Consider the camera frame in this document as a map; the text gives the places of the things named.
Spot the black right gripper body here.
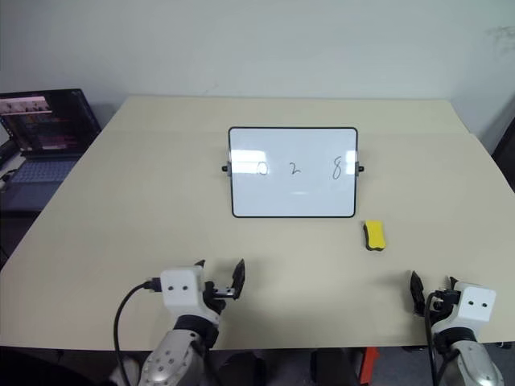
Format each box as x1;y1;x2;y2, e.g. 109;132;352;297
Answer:
425;288;460;321

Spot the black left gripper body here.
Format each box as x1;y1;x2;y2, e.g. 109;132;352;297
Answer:
202;281;237;319

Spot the yellow object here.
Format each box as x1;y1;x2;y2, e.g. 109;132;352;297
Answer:
362;219;389;253

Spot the open dark laptop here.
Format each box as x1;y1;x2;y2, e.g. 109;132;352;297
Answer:
0;88;102;212

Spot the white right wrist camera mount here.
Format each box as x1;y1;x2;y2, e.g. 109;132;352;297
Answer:
432;282;497;335

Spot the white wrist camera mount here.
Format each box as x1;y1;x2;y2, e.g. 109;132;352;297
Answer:
159;265;220;323
432;282;497;335

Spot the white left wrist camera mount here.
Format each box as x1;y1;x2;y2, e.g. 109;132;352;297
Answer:
159;265;220;323

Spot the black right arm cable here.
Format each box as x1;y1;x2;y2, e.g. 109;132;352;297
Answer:
424;291;448;386

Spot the red frame post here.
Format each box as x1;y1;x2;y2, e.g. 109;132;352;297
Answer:
358;346;381;385

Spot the white whiteboard with black frame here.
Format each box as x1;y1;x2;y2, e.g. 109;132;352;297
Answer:
220;126;366;220

